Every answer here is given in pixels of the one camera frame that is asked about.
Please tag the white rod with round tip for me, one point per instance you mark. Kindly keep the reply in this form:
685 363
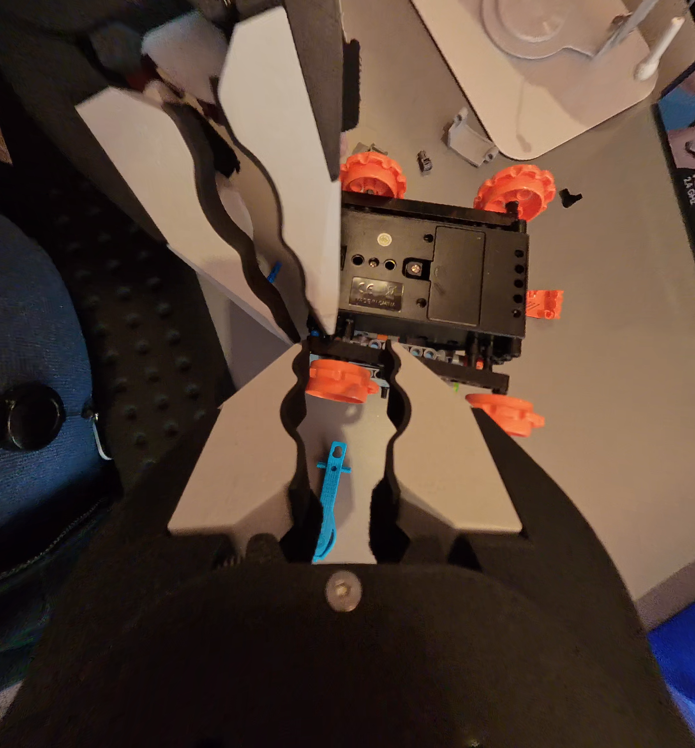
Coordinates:
651 53

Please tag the dark perforated tray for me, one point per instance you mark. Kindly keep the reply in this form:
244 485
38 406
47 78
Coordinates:
149 339

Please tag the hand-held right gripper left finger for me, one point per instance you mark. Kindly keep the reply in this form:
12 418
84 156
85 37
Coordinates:
237 468

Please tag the black L-shaped connector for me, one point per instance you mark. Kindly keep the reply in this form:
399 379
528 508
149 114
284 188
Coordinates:
571 196

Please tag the blue robot kit box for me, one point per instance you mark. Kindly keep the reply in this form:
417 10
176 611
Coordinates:
692 175

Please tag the white lamp base plate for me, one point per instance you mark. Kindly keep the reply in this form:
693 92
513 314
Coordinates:
558 105

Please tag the blue plastic pin tool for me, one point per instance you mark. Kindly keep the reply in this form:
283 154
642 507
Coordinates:
330 497

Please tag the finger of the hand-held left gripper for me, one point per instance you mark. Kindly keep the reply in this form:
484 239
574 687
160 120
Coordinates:
149 175
272 117

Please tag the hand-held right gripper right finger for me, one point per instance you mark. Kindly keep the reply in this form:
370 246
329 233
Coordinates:
453 468

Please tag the grey panel piece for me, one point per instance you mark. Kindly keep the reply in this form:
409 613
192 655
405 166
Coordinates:
470 138

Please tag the building kit robot model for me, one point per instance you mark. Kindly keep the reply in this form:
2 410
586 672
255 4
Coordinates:
429 275

